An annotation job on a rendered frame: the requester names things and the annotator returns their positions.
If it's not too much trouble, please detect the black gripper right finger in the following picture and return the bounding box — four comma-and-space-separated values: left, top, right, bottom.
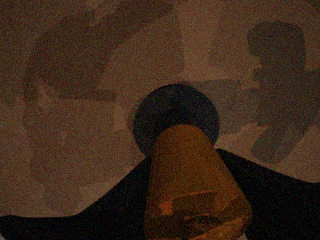
216, 149, 320, 240

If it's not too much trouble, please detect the orange knob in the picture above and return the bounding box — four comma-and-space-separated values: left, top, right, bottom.
143, 124, 253, 240

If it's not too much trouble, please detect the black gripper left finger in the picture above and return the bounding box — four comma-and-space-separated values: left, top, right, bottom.
0, 157, 152, 240

